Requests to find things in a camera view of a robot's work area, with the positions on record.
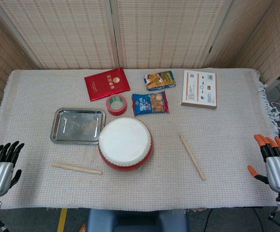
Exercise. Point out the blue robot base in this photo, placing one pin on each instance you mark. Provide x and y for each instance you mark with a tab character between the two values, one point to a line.
130	220

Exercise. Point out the yellow blue snack pack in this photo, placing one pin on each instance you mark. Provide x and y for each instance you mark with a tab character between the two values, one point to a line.
159	81

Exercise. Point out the blue biscuit bag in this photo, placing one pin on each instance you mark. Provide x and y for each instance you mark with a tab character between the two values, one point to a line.
144	104

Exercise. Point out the red drum white skin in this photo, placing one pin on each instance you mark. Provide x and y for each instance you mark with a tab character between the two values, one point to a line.
125	142

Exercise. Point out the wooden drumstick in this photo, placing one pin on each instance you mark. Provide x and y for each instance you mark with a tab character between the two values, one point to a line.
192	157
77	168

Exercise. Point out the beige woven table cloth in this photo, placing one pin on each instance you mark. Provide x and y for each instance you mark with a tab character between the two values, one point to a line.
226	145

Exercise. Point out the red certificate booklet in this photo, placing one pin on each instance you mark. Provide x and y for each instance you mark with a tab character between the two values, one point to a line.
106	83

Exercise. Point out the bamboo folding screen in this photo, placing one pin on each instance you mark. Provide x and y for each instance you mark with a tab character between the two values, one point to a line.
57	31

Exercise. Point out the red tape roll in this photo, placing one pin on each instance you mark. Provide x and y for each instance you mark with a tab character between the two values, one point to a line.
115	112

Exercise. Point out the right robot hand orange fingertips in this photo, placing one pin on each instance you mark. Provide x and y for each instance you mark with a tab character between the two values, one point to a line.
278	171

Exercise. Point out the white orange cardboard box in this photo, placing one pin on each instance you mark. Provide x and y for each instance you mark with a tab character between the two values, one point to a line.
200	89

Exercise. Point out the stainless steel tray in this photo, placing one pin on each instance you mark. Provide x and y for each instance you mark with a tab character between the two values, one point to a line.
77	125

